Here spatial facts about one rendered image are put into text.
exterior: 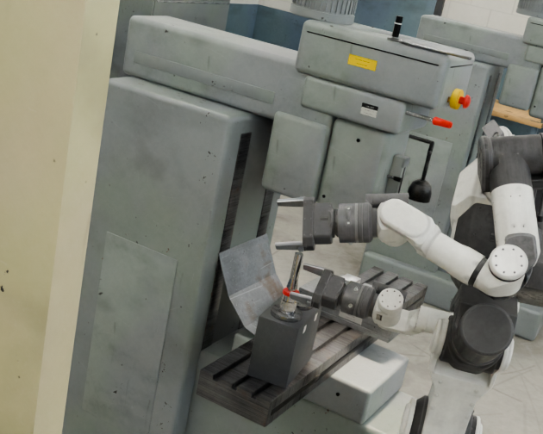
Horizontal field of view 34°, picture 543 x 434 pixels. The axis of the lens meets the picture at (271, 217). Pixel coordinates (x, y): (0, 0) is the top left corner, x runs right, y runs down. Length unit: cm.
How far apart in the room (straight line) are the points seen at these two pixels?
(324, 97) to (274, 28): 765
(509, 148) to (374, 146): 73
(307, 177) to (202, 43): 56
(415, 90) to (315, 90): 32
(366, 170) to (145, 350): 101
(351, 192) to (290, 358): 56
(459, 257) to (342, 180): 89
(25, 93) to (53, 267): 21
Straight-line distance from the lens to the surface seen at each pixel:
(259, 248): 314
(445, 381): 225
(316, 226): 196
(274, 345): 249
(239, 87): 285
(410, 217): 192
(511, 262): 189
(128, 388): 323
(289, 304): 248
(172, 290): 298
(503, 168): 200
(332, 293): 239
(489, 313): 197
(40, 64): 106
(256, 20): 1046
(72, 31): 102
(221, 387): 253
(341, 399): 285
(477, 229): 211
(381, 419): 292
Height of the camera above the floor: 215
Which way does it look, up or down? 18 degrees down
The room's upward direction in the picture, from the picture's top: 11 degrees clockwise
